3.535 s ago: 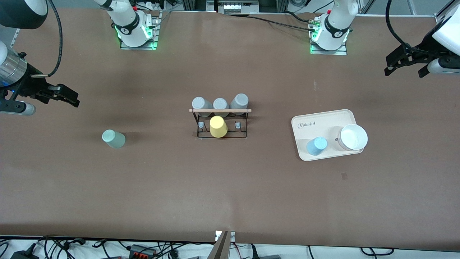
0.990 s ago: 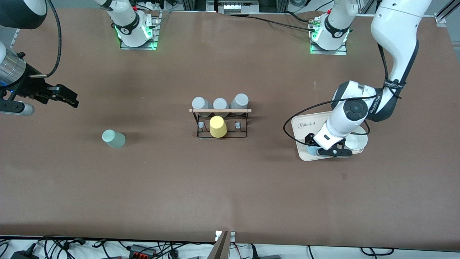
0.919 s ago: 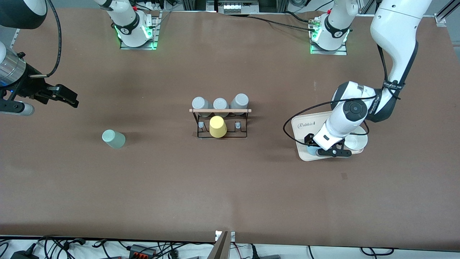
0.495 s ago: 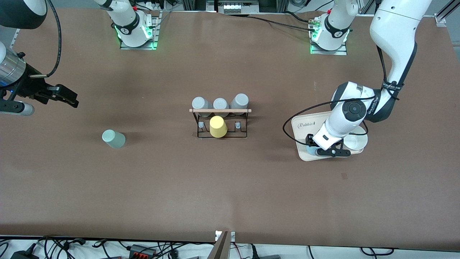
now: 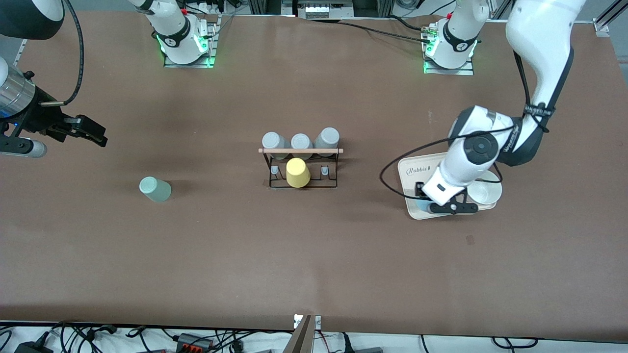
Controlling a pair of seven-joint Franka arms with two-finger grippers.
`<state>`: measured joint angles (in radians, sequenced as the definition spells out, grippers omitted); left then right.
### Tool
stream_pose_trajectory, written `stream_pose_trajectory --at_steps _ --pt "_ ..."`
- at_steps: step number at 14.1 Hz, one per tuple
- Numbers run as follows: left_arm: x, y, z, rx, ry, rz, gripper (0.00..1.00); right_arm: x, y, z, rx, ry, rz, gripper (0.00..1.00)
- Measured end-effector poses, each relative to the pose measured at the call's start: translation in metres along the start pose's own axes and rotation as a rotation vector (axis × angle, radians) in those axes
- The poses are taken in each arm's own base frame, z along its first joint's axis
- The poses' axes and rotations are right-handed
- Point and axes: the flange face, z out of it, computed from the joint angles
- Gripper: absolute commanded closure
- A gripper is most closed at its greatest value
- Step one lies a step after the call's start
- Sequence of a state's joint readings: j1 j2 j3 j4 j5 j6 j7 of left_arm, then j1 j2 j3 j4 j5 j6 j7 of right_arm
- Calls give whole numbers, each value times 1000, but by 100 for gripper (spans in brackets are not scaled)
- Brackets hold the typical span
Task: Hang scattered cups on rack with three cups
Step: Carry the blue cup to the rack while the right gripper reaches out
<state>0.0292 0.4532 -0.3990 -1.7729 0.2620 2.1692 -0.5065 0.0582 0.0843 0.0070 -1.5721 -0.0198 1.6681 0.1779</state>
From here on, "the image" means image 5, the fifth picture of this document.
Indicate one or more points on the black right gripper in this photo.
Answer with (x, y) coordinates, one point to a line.
(37, 119)

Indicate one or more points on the light blue plastic cup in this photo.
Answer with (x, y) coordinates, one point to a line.
(421, 205)

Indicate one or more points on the mint green plastic cup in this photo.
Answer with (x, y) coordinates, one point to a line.
(156, 189)

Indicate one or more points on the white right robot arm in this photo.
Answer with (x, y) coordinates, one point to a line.
(169, 24)

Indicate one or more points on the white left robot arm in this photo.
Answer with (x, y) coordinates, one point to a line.
(539, 29)

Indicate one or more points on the cream rectangular plastic tray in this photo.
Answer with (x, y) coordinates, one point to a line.
(409, 189)

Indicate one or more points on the white round bowl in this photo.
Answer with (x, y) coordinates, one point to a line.
(485, 193)

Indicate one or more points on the grey plastic cup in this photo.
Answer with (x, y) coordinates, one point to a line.
(274, 142)
(327, 138)
(301, 141)

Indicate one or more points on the yellow plastic cup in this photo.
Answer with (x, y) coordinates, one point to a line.
(298, 172)

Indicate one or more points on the white socket strip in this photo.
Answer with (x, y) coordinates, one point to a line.
(324, 9)

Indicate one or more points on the black power adapter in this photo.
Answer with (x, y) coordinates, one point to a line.
(34, 348)

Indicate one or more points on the black orange power strip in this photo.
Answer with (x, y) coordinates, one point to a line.
(194, 343)

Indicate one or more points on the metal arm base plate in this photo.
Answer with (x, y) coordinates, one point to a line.
(449, 71)
(212, 39)

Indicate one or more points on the grey camera post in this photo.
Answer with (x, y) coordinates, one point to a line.
(300, 338)

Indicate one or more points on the aluminium frame bracket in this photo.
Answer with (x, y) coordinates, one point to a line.
(608, 19)

